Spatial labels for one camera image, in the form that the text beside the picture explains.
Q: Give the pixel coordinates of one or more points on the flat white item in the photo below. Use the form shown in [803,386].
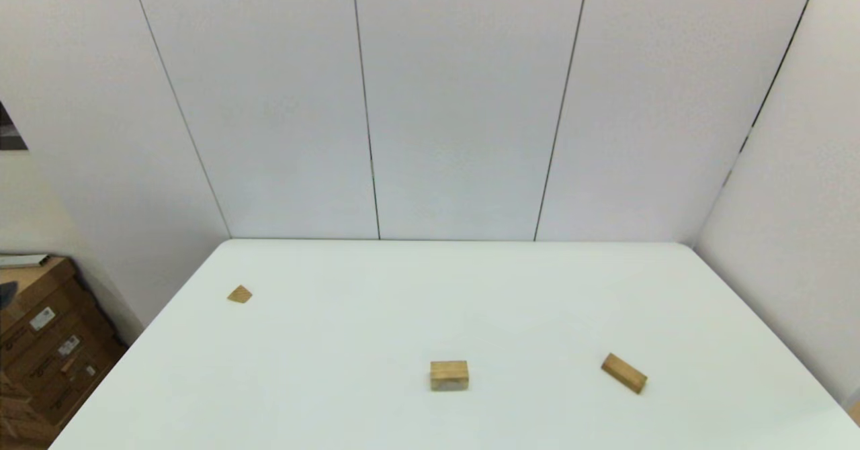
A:
[20,260]

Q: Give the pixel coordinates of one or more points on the small plain cardboard box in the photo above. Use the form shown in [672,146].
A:
[17,413]

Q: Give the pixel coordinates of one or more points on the arched wooden building block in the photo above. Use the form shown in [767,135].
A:
[449,375]

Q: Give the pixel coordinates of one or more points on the tan object beside table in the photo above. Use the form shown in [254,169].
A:
[855,414]

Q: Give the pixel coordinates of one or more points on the rectangular wooden building block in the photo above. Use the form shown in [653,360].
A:
[625,373]

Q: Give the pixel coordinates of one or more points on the triangular wooden building block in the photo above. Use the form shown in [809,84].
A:
[240,294]

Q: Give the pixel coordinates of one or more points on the stacked cardboard boxes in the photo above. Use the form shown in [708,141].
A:
[47,342]

